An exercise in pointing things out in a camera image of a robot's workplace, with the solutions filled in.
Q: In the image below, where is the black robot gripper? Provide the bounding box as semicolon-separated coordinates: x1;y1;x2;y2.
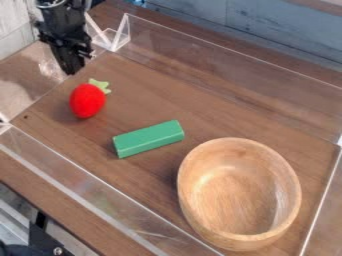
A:
35;0;94;75

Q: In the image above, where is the red plush strawberry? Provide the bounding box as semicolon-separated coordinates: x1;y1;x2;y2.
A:
70;79;112;119

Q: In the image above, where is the wooden bowl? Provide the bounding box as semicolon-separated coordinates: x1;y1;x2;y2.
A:
178;137;303;251

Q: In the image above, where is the green rectangular block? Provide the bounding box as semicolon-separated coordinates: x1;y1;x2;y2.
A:
113;120;185;158

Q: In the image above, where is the black table clamp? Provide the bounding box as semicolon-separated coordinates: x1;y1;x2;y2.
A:
0;223;75;256

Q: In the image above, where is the clear acrylic corner bracket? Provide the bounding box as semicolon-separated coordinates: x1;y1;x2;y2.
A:
86;14;132;52

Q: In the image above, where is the clear acrylic enclosure wall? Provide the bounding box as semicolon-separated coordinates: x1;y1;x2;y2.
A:
0;9;342;256

